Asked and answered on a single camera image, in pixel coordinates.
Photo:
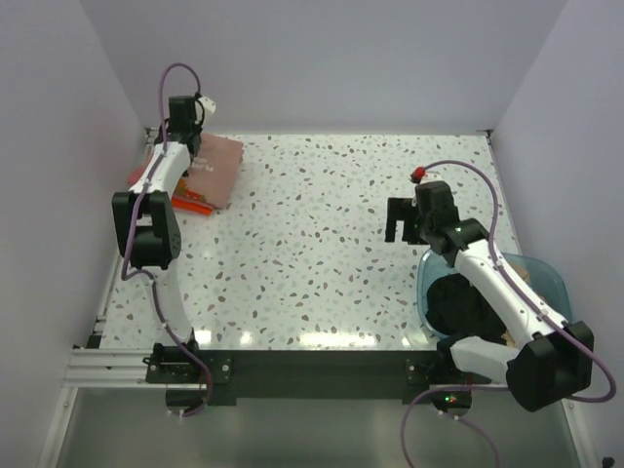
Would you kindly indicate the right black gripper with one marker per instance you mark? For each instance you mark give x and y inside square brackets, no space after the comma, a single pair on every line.
[401,209]

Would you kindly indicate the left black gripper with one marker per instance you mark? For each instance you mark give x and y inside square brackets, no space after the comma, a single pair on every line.
[198,126]

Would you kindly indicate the dusty pink printed t-shirt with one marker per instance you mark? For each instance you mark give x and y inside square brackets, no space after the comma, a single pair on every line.
[210,179]

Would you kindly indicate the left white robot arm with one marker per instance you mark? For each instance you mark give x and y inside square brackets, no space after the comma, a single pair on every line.
[147,232]

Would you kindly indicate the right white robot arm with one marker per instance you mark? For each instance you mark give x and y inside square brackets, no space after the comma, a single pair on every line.
[550,359]

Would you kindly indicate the folded salmon pink t-shirt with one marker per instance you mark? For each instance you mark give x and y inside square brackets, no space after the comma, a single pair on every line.
[136,180]

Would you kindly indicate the folded orange t-shirt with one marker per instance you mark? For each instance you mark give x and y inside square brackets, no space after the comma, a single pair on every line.
[192,205]

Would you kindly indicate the black t-shirt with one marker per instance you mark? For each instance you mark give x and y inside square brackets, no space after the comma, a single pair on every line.
[455,306]

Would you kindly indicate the beige t-shirt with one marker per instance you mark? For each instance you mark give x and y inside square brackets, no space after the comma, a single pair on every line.
[519,273]

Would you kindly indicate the translucent blue plastic bin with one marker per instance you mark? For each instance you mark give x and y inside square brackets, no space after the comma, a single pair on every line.
[543,279]

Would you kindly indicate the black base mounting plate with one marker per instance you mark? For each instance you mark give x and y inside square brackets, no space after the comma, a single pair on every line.
[226,376]

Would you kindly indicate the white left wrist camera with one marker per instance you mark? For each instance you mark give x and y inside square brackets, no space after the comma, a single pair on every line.
[206,106]

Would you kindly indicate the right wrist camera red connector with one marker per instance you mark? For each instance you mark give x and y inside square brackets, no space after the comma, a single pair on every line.
[422,175]

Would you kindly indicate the aluminium front rail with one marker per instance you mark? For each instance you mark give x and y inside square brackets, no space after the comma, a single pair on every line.
[98,368]

